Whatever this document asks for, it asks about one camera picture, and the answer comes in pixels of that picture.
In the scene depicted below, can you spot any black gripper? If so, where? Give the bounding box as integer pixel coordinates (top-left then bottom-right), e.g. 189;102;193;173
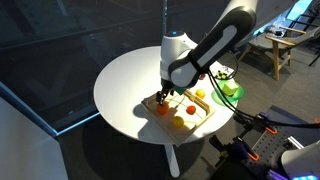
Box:
155;77;176;106

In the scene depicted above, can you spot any orange toy fruit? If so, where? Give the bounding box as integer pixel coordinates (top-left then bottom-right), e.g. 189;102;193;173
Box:
156;101;170;117

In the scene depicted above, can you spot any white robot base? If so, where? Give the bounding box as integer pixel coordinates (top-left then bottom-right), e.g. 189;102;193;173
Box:
280;139;320;180

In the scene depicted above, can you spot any yellow toy lemon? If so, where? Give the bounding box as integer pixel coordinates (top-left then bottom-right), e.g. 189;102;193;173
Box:
172;115;185;129

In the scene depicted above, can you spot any red green toy strawberry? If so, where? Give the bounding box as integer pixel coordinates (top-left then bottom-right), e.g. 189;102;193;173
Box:
185;105;197;116

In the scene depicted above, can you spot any yellow orange toy peach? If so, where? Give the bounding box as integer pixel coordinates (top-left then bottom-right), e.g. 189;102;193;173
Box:
195;88;206;99

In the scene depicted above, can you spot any wooden tray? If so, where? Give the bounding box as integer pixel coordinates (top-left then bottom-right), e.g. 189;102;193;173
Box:
140;88;216;147

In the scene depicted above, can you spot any zebra print soft cube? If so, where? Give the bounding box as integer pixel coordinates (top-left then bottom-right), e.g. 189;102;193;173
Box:
214;65;235;81

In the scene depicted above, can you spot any light green cube block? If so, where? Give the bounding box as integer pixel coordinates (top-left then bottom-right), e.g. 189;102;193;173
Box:
221;80;240;97

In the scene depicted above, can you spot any green translucent plastic bowl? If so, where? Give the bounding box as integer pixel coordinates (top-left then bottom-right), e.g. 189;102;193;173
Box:
210;81;245;103

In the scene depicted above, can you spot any purple clamp with orange tips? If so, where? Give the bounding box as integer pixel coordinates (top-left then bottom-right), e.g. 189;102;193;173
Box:
256;112;279;136
232;135;261;162

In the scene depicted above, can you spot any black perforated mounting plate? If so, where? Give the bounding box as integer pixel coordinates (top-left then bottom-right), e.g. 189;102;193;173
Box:
213;105;320;180

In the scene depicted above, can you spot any wooden armchair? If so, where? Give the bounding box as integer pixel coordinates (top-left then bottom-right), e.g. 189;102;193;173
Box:
238;23;320;81

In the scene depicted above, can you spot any teal camera mount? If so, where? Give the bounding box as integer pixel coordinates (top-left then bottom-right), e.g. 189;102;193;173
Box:
173;85;188;96

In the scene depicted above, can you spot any white table pedestal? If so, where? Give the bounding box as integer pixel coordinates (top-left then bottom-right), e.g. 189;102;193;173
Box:
163;143;181;179

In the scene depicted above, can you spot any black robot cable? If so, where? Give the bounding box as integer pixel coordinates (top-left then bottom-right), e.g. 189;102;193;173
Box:
188;49;320;130

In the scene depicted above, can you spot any light blue window frame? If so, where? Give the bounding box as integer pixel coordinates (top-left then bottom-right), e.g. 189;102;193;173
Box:
0;80;102;138

